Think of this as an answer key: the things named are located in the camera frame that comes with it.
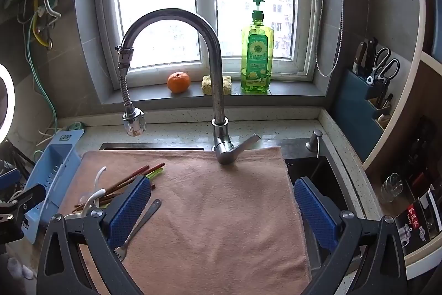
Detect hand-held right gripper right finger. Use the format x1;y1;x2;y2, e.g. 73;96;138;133
293;177;408;295

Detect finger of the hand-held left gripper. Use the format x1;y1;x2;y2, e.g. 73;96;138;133
0;168;22;192
14;184;47;213

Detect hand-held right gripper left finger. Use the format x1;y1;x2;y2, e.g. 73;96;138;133
36;176;152;295

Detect steel fork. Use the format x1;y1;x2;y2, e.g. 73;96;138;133
114;199;162;262

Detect red-tipped wooden chopstick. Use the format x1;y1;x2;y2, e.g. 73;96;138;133
73;163;165;210
83;196;116;210
72;165;150;213

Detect blue plastic drain basket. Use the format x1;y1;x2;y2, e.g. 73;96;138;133
21;129;85;244

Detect black tripod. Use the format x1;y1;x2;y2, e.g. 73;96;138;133
0;139;35;185

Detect steel soap dispenser pump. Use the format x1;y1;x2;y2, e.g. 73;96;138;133
304;130;323;152

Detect clear glass cups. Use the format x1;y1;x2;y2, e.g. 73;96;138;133
381;172;406;204

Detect pink towel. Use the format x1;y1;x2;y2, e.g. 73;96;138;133
57;146;313;295

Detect black printed box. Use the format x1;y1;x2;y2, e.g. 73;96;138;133
394;186;442;244

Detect white curved shelf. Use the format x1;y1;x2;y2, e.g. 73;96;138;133
362;49;442;282

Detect blue knife holder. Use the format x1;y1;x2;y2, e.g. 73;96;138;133
333;69;392;164

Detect orange tangerine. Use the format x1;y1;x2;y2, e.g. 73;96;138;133
167;71;191;94

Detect yellow sponge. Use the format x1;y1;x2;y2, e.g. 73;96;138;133
202;75;233;96

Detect steel kitchen faucet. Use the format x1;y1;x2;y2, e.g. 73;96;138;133
115;8;261;165

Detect green dish soap bottle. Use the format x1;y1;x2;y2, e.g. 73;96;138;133
241;0;274;94

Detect thin white cable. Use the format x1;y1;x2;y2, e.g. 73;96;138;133
37;124;59;148

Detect white ring light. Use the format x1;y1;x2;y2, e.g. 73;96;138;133
0;63;16;143

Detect green cable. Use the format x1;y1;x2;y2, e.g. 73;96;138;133
22;15;87;132

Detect yellow hose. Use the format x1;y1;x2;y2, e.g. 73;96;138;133
30;0;52;48

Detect black-handled scissors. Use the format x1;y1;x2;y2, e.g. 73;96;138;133
366;47;400;85

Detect dark-handled knife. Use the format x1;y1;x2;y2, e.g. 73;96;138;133
362;37;378;78
353;41;367;74

